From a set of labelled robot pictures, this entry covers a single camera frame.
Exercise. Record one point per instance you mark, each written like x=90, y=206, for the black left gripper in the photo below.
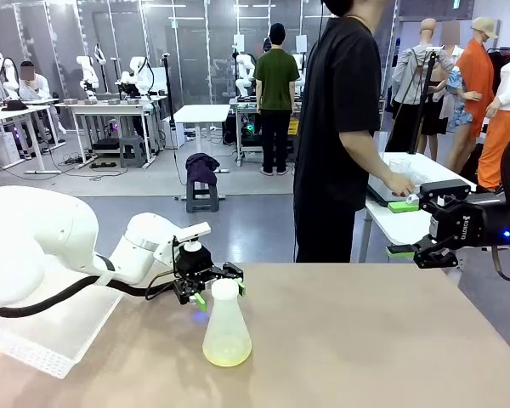
x=195, y=268

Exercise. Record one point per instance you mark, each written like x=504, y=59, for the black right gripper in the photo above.
x=472, y=225

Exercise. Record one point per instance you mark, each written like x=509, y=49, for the translucent plastic conical flask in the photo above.
x=227, y=331

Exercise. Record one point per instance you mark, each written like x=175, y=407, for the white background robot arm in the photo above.
x=244, y=72
x=6, y=72
x=88, y=76
x=140, y=76

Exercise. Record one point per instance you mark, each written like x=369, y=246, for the person's right forearm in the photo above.
x=365, y=157

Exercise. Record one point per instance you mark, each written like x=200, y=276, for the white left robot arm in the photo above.
x=47, y=246

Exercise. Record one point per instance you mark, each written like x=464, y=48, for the person's right hand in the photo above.
x=401, y=185

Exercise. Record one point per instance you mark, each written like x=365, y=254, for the white side table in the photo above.
x=433, y=170

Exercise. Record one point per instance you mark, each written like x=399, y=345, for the black flat tray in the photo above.
x=380, y=191

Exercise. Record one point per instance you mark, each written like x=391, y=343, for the grey step stool under cloth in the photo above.
x=202, y=197

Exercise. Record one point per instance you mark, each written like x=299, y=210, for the mannequin with orange trousers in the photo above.
x=503, y=127

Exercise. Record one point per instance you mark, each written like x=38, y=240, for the dark crumpled cloth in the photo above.
x=202, y=166

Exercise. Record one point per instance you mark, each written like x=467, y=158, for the figure in blue floral dress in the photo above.
x=455, y=93

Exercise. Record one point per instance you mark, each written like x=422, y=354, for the black tripod stand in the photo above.
x=425, y=85

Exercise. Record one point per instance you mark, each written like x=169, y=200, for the person in black T-shirt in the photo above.
x=336, y=106

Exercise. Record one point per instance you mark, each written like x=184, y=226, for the mannequin in orange dress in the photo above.
x=476, y=81

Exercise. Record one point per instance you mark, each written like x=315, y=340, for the mannequin in grey shirt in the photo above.
x=412, y=72

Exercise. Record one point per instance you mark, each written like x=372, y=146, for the grey plastic step stool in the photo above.
x=132, y=151

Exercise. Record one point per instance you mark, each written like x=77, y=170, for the yellow storage box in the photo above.
x=295, y=126

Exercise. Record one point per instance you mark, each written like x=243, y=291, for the small white desk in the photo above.
x=202, y=115

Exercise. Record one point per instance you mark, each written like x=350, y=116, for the white perforated plastic basket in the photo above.
x=47, y=340

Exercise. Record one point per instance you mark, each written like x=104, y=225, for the person in green T-shirt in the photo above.
x=276, y=85

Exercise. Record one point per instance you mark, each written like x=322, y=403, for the white workbench with robots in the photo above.
x=110, y=108

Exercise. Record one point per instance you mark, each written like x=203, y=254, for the long white desk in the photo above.
x=13, y=115

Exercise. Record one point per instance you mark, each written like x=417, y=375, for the seated person in white shirt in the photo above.
x=34, y=89

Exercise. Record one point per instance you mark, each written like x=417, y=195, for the black cap hat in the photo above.
x=13, y=105

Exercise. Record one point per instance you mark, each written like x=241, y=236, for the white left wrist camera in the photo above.
x=192, y=236

